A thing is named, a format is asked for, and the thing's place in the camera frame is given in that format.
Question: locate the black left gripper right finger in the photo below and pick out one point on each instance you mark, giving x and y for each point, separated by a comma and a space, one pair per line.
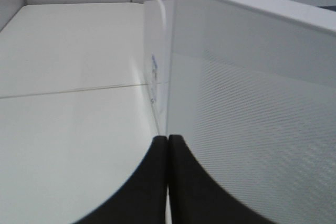
194, 196

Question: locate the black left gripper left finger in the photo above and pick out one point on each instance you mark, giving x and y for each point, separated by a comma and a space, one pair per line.
142, 198

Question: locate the white microwave door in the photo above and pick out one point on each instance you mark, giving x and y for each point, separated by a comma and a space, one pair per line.
252, 92

